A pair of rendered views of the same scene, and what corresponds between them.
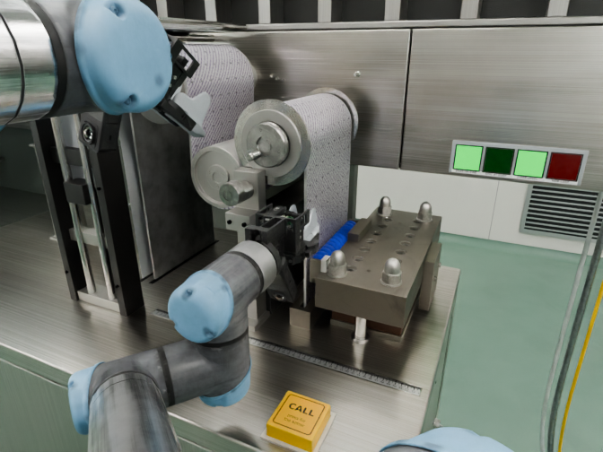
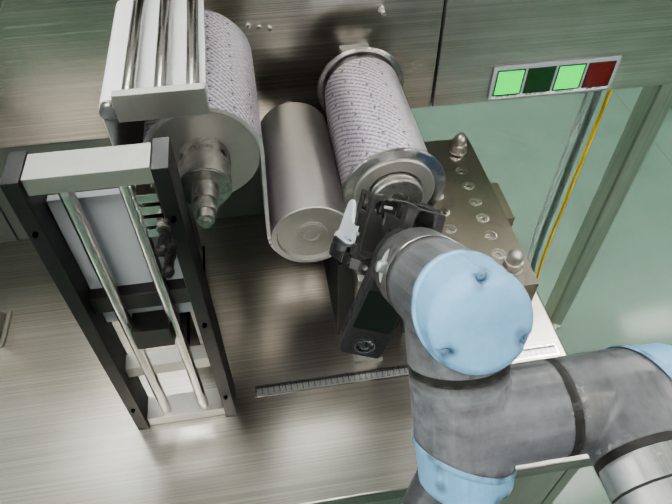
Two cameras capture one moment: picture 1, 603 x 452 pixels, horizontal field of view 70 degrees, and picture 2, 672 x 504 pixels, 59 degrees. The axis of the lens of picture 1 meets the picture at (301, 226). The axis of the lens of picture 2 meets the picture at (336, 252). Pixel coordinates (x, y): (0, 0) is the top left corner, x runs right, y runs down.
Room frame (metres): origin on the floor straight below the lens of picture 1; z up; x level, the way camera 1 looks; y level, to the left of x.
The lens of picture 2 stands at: (0.27, 0.46, 1.83)
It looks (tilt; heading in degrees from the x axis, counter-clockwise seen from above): 49 degrees down; 326
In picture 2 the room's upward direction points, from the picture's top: straight up
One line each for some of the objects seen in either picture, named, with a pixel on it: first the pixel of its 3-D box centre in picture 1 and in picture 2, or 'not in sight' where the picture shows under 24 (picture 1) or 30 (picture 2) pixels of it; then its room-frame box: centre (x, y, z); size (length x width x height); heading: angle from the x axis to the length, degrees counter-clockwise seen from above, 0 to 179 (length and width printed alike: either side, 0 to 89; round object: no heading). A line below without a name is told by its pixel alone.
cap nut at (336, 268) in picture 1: (337, 262); not in sight; (0.68, -0.06, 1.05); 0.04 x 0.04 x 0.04
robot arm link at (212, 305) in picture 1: (216, 297); not in sight; (0.47, 0.11, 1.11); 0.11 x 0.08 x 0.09; 155
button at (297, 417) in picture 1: (299, 420); not in sight; (0.46, 0.00, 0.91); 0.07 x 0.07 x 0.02; 65
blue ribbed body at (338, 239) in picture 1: (336, 243); not in sight; (0.82, -0.07, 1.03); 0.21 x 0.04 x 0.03; 155
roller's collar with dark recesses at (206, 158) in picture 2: not in sight; (204, 172); (0.82, 0.29, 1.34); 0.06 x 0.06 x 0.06; 65
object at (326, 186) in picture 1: (328, 202); not in sight; (0.83, -0.06, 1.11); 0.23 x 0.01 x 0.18; 155
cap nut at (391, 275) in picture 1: (392, 270); (514, 259); (0.65, -0.15, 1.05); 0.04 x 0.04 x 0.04
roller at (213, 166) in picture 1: (251, 162); (301, 179); (0.90, 0.11, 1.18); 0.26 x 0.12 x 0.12; 155
